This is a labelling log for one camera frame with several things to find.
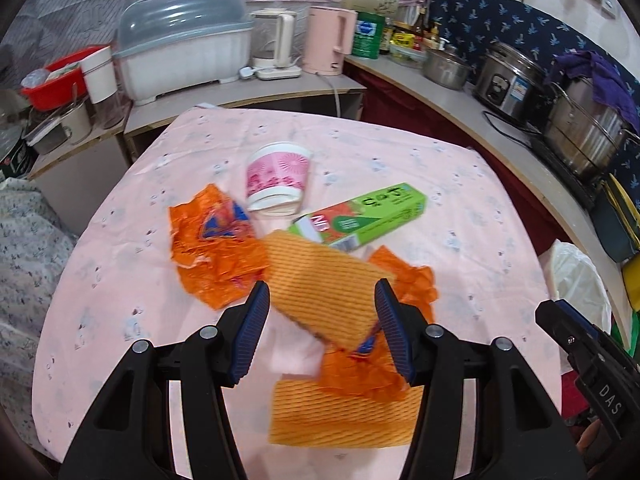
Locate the person's right hand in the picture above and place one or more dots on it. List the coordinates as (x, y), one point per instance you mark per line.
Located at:
(590, 440)

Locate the yellow electric pot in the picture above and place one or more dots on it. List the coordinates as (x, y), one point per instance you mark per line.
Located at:
(632, 277)

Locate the white lined trash bin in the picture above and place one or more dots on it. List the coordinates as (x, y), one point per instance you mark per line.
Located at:
(575, 280)

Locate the steel rice cooker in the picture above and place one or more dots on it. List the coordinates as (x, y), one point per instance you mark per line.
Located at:
(510, 85)

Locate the white power plug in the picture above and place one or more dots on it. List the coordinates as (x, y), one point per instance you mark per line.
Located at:
(246, 73)

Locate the blue and yellow basin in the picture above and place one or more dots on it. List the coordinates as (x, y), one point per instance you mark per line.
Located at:
(625, 200)
(610, 235)

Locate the dark sauce bottle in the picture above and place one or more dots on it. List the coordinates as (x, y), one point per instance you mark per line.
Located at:
(385, 37)

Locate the pink printed tablecloth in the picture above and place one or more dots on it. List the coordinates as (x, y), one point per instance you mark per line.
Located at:
(150, 160)

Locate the steel lunch container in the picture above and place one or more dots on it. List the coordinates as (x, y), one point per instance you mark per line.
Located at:
(60, 127)

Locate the dark green label jar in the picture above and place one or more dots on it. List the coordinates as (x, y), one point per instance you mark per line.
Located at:
(15, 155)

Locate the black induction cooker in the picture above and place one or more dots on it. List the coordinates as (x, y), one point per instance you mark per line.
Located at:
(565, 170)

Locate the glass food container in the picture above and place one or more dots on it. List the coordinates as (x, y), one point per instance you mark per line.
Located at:
(405, 55)

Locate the low grey cabinet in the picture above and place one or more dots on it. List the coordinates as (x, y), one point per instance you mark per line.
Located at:
(225, 95)

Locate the navy printed cloth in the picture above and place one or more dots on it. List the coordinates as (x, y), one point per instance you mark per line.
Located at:
(490, 15)

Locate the floral grey blanket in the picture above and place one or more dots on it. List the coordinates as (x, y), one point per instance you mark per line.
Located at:
(30, 260)

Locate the pink paper cup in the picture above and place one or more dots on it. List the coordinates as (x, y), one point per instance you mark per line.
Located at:
(277, 175)

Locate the small steel pot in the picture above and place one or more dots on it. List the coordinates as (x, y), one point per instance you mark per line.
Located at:
(445, 70)

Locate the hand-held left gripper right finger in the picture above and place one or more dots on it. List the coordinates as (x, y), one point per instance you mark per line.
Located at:
(395, 335)

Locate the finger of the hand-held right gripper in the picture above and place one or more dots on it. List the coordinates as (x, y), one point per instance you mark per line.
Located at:
(560, 317)

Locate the green tin can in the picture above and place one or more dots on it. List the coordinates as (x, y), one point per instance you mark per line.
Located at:
(367, 35)

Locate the grey striped cloth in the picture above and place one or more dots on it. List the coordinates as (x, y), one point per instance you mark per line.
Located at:
(75, 5)

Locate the dish drainer with grey lid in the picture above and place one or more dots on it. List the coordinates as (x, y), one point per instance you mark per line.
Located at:
(180, 50)

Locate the purple cloth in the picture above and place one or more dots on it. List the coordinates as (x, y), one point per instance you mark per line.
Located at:
(605, 75)

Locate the green carton box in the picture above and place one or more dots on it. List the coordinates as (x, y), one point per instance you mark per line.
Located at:
(370, 215)

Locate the orange foam net sleeve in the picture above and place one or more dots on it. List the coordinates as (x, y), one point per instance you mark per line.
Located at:
(320, 285)
(345, 420)

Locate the grey curved counter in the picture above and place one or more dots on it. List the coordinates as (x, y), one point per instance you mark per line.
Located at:
(475, 120)

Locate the pink electric kettle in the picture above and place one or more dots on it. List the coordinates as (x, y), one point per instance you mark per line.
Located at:
(325, 40)

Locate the green cloth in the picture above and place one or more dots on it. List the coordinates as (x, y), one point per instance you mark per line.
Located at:
(625, 330)

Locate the orange plastic wrapper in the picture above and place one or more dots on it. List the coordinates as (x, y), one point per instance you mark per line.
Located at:
(210, 250)
(360, 375)

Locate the glass electric kettle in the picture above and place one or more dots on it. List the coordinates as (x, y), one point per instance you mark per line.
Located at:
(272, 40)

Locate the white lidded glass jar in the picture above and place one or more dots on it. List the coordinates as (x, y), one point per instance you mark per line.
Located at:
(102, 85)

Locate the large steel steamer pot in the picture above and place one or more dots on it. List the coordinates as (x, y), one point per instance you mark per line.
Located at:
(580, 130)

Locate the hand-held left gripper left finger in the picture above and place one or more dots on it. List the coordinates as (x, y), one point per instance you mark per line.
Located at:
(250, 340)

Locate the red plastic basin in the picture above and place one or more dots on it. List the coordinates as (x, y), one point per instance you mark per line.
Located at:
(55, 85)

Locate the tall oil bottle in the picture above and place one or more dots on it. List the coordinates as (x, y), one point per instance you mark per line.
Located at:
(421, 22)

